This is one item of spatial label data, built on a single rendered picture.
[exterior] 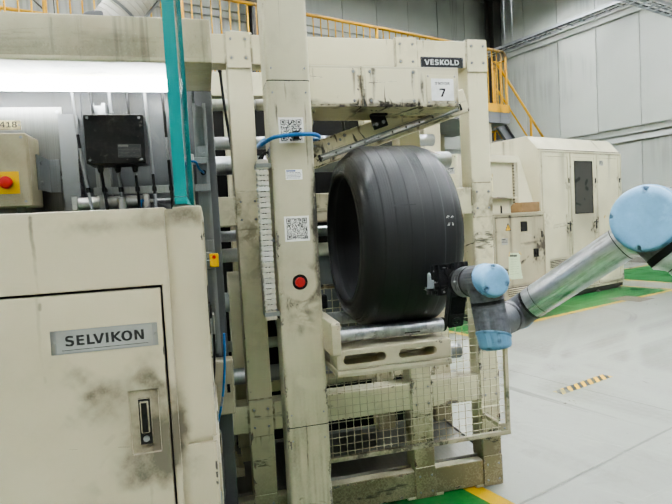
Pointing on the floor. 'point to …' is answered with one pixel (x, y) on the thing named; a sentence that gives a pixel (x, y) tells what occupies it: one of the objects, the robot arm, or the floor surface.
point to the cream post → (295, 255)
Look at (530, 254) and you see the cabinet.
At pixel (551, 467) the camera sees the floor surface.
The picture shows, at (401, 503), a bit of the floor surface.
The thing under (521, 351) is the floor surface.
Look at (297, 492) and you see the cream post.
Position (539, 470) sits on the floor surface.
